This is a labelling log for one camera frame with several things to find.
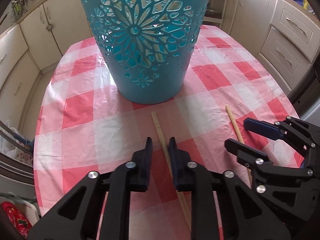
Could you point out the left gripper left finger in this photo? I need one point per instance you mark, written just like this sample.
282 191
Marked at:
98 206

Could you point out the white rolling shelf cart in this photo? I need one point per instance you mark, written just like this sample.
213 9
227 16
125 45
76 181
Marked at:
215 13

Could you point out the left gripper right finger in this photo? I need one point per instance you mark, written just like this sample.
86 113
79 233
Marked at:
222 205

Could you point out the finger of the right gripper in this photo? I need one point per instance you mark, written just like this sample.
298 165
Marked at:
246 155
265 129

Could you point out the red white checkered tablecloth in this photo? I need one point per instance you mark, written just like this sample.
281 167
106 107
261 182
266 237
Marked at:
84 124

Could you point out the blue handled mop pole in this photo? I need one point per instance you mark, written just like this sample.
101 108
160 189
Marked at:
18 141

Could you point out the red white plush toy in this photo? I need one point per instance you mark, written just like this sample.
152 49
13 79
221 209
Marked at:
14 224

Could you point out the wooden chopstick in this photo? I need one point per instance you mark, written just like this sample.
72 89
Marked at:
181 197
238 134

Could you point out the teal perforated plastic basket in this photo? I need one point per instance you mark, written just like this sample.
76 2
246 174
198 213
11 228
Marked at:
146 44

